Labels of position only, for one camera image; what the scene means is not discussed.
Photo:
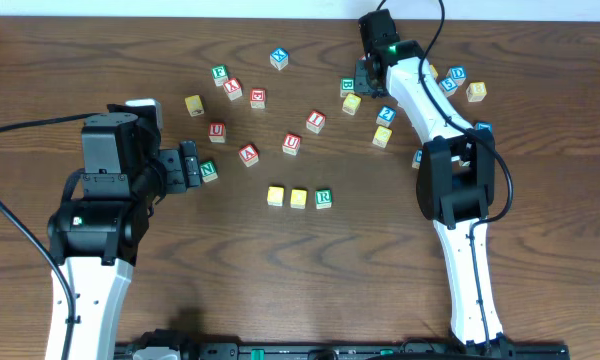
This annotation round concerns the red U block centre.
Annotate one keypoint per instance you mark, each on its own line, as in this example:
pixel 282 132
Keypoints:
pixel 291 144

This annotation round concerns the blue P block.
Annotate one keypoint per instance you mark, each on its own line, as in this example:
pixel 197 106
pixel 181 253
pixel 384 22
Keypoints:
pixel 416 161

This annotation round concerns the blue 2 block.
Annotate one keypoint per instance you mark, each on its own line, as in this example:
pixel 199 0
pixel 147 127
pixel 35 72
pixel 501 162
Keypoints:
pixel 385 116

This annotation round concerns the green B block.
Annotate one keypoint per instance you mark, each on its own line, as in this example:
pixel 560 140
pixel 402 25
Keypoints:
pixel 347 86

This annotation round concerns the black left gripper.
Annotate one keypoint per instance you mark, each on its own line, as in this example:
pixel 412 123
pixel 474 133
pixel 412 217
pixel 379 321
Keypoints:
pixel 175 167

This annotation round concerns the yellow block near R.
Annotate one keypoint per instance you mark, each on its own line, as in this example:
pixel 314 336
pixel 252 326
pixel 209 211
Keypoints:
pixel 382 136

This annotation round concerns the blue X block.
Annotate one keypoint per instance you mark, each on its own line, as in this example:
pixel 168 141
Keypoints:
pixel 279 58

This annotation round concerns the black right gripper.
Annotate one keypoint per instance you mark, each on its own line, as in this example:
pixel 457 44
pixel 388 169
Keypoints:
pixel 363 80

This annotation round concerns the green N block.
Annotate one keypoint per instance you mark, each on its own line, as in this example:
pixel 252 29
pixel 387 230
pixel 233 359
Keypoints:
pixel 208 171

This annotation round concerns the red I block centre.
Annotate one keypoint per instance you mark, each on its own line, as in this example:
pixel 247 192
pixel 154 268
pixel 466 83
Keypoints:
pixel 315 122

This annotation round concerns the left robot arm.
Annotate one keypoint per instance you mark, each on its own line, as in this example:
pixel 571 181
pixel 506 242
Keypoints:
pixel 104 213

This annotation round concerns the yellow 8 block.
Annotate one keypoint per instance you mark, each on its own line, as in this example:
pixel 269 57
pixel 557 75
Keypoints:
pixel 476 92

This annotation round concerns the green F block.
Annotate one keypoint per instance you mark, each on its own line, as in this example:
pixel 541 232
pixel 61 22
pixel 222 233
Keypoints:
pixel 220 74

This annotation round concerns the yellow block far left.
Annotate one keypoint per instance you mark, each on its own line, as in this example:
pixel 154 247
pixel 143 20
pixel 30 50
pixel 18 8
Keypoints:
pixel 194 105

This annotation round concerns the red U block left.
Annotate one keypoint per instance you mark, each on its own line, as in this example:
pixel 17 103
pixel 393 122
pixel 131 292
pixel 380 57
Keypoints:
pixel 217 132

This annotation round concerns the red A block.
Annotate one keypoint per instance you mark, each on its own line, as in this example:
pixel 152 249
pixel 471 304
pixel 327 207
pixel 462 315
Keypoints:
pixel 249 155

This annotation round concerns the red E block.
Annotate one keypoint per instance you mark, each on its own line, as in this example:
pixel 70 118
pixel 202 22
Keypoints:
pixel 258 98

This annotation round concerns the yellow C block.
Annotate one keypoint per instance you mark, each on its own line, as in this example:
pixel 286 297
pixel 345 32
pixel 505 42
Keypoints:
pixel 275 196

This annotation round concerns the blue d block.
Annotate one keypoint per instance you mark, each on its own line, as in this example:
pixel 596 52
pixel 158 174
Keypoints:
pixel 483 126
pixel 457 74

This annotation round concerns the red X block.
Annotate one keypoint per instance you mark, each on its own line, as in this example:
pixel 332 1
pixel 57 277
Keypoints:
pixel 233 89

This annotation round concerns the blue D block right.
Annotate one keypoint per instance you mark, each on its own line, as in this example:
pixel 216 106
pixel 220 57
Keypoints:
pixel 483 126

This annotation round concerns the blue D block top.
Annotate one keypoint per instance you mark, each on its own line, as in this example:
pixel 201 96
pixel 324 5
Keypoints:
pixel 457 74

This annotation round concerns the blue 5 block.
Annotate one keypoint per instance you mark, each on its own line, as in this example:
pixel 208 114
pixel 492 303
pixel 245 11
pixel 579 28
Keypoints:
pixel 448 86

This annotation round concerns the yellow block near B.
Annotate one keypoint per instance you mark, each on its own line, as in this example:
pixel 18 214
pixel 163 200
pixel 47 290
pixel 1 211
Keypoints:
pixel 351 104

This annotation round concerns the red u block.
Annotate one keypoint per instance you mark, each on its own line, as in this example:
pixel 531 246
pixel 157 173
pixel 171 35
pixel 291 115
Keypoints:
pixel 291 144
pixel 217 132

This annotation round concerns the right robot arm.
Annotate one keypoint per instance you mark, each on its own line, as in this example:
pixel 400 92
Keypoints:
pixel 456 176

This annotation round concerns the yellow block top right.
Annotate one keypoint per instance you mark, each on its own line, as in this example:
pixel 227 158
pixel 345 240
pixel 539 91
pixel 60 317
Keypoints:
pixel 433 71

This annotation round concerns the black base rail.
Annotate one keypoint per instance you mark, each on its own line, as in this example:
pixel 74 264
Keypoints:
pixel 168 344

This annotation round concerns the green R block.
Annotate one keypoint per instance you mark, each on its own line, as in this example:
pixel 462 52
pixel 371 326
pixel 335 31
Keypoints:
pixel 323 198

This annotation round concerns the yellow O block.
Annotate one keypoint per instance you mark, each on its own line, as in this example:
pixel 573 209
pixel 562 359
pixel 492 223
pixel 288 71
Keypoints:
pixel 298 198

